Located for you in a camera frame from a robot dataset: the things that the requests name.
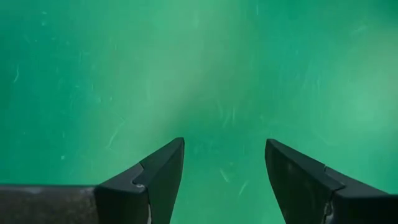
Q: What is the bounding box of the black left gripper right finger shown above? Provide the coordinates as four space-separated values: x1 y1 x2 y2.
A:
264 138 398 224

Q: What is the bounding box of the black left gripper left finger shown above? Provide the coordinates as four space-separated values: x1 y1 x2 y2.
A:
0 137 185 224

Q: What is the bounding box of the green table mat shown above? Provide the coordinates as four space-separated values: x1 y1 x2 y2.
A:
0 0 398 224

